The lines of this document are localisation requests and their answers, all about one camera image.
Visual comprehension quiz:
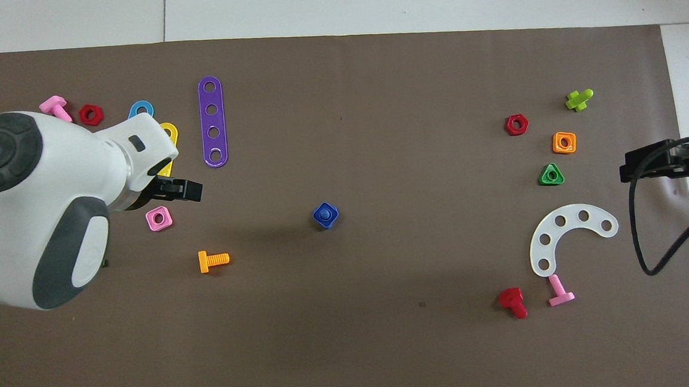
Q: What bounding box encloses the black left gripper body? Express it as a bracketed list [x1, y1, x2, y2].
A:
[134, 173, 189, 207]

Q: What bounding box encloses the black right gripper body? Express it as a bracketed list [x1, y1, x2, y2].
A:
[633, 134, 689, 189]

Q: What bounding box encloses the blue square plastic nut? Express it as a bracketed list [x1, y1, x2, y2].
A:
[312, 202, 341, 231]

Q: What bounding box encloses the pink square plastic nut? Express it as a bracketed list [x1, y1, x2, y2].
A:
[145, 205, 174, 232]

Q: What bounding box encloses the orange plastic screw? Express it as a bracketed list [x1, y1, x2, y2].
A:
[197, 248, 231, 274]

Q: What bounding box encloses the orange square plastic nut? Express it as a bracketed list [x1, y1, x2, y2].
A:
[551, 131, 578, 155]

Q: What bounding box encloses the lime green plastic screw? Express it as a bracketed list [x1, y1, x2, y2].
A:
[564, 88, 595, 113]

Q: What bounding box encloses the green triangular plastic nut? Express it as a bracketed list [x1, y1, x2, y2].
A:
[538, 162, 566, 187]

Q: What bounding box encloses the red hexagonal plastic nut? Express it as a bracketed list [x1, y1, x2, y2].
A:
[78, 102, 105, 127]
[504, 113, 530, 137]

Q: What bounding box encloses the pink plastic screw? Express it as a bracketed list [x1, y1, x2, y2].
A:
[547, 273, 576, 307]
[38, 94, 73, 124]

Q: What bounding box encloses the red plastic screw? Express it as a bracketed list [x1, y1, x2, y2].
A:
[497, 287, 528, 321]

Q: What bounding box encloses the yellow three-hole plastic plate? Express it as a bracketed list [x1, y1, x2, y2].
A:
[155, 121, 182, 179]

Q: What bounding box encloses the purple four-hole plastic strip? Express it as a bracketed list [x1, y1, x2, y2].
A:
[197, 75, 229, 169]

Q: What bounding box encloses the white curved perforated plate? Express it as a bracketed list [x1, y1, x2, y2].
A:
[527, 201, 622, 279]

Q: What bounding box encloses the blue two-hole plastic plate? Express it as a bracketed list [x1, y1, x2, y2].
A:
[127, 100, 156, 121]

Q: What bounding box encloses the brown table mat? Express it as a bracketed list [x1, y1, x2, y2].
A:
[0, 10, 689, 387]

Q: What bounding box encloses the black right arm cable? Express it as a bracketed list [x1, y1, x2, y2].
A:
[624, 136, 689, 278]

